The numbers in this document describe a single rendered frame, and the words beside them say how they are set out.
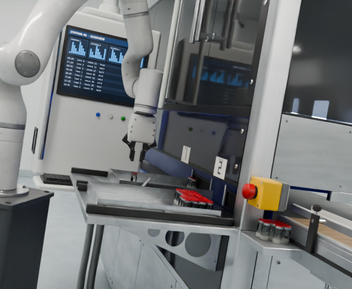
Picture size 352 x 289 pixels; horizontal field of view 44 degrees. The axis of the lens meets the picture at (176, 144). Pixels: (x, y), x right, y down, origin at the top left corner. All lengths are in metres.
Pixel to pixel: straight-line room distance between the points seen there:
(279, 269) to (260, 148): 0.34
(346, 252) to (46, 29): 0.96
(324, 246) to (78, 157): 1.30
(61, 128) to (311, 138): 1.18
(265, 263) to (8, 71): 0.85
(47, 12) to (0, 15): 5.38
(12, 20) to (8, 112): 5.44
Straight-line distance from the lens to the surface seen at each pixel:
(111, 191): 1.40
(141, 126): 1.57
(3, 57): 1.25
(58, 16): 1.35
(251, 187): 1.10
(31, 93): 6.60
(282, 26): 1.21
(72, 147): 2.05
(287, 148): 1.21
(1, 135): 1.28
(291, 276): 1.32
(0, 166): 1.30
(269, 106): 1.18
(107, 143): 2.09
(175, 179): 1.80
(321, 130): 1.27
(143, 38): 1.53
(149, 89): 1.56
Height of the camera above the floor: 1.14
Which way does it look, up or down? 3 degrees down
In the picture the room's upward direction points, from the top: 9 degrees clockwise
